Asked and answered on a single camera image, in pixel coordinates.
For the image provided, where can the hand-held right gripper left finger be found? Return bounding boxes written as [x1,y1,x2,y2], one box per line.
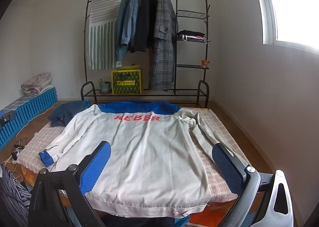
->
[28,141,111,227]

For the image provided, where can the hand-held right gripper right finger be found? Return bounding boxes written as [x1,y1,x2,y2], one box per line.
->
[211,143,294,227]

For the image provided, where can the white and blue jacket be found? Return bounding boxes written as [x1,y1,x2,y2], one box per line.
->
[38,101,250,218]

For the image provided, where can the black metal clothes rack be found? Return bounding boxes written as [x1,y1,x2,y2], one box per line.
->
[80,0,211,108]

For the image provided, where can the folded clothes on shelf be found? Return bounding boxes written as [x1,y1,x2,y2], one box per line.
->
[176,30,207,42]

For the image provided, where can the blue slatted crate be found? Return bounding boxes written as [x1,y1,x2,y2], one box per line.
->
[0,86,58,151]

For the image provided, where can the checked bed blanket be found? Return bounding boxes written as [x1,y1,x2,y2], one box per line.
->
[19,107,252,202]

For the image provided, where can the floral folded quilt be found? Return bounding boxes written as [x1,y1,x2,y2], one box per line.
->
[21,72,52,96]

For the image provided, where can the dark blue garment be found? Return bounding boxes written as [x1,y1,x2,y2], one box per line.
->
[48,100,91,128]

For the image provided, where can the orange floral bed sheet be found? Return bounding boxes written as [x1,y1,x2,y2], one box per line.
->
[20,162,265,227]

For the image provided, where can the black white striped cloth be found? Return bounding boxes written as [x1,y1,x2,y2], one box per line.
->
[0,162,33,227]

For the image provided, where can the small potted plant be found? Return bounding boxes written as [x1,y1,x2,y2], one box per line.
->
[98,79,111,93]

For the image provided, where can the yellow patterned box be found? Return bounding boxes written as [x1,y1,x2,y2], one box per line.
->
[111,64,144,94]

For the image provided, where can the green striped hanging cloth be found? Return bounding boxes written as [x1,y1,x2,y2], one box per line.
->
[88,0,130,71]

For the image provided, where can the grey plaid coat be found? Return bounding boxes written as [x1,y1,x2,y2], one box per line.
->
[149,0,178,91]

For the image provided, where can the black coat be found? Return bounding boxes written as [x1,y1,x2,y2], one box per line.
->
[128,0,158,53]

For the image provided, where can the blue denim jacket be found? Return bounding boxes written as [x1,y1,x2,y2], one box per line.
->
[121,0,143,47]

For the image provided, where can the window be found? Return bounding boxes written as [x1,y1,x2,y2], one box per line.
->
[249,0,319,54]

